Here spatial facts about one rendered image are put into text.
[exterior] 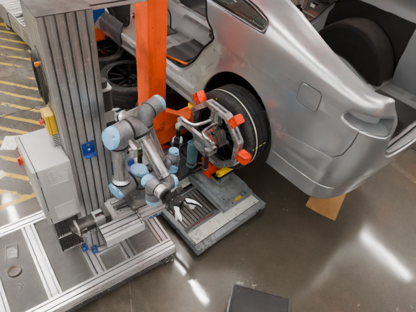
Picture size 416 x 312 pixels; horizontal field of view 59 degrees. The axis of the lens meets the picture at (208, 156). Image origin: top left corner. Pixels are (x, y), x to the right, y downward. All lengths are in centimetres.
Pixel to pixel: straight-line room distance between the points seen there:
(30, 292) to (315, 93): 231
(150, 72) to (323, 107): 123
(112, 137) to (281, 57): 119
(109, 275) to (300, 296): 148
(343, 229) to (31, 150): 273
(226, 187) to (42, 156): 172
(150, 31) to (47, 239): 173
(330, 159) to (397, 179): 204
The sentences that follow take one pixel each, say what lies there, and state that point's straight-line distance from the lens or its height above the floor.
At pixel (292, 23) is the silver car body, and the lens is 252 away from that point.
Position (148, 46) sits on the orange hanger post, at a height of 150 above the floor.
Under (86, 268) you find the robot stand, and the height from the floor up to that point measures 21.
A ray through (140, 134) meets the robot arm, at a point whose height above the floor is 139.
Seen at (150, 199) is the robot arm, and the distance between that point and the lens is 208.
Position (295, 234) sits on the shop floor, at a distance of 350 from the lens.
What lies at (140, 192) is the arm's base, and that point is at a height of 88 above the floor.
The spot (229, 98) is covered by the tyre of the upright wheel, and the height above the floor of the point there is 118.
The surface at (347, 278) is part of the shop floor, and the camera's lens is 344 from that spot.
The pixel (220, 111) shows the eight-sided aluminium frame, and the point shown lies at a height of 112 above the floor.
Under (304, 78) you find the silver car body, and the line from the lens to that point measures 240.
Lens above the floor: 274
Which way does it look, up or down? 44 degrees down
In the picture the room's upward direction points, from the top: 8 degrees clockwise
